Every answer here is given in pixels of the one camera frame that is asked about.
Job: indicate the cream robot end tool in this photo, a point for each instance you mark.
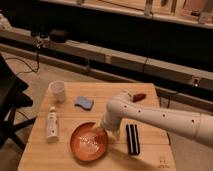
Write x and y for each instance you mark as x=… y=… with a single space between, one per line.
x=116 y=134

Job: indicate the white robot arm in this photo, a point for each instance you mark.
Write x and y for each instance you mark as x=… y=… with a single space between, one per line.
x=190 y=125

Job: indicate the black white striped block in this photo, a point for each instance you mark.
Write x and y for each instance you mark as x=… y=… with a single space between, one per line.
x=132 y=139

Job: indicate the white tube bottle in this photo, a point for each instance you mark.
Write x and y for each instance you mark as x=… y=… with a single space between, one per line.
x=52 y=125

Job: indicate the white paper cup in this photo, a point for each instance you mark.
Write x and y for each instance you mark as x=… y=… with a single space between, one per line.
x=58 y=90

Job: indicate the black box on ledge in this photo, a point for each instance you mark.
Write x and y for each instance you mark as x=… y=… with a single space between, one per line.
x=60 y=36

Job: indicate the black office chair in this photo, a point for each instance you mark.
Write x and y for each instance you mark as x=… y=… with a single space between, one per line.
x=12 y=98

